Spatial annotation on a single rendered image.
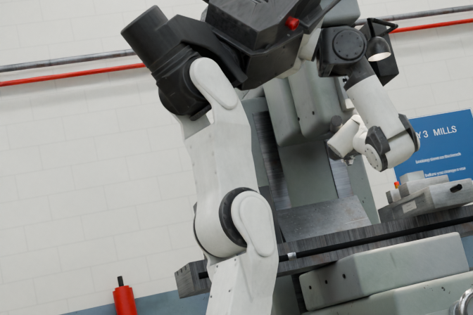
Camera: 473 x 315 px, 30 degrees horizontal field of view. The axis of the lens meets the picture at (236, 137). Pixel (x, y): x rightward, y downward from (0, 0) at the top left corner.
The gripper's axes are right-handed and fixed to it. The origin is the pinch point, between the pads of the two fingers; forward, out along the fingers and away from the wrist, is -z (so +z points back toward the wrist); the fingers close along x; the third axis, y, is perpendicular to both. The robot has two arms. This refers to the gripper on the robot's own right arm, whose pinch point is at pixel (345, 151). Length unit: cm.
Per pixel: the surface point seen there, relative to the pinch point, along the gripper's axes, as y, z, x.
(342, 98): -14.1, 12.1, -1.9
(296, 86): -23.9, 1.5, 10.1
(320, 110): -12.3, 11.1, 5.3
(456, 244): 37.3, 18.4, -21.9
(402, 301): 50, 44, 0
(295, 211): 10.9, -31.2, 19.3
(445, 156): -67, -486, -127
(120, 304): 0, -377, 154
